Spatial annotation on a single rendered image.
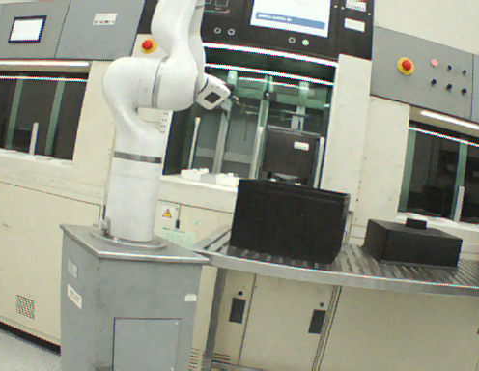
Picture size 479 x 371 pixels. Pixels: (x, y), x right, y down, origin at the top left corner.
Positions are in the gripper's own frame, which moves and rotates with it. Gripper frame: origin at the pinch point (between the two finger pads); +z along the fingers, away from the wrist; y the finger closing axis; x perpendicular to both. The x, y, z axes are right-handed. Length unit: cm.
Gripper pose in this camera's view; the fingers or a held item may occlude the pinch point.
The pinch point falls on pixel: (229, 103)
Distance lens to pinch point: 189.7
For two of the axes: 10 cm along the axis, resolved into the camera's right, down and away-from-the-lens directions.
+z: 6.3, 3.4, 7.0
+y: 7.4, -5.2, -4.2
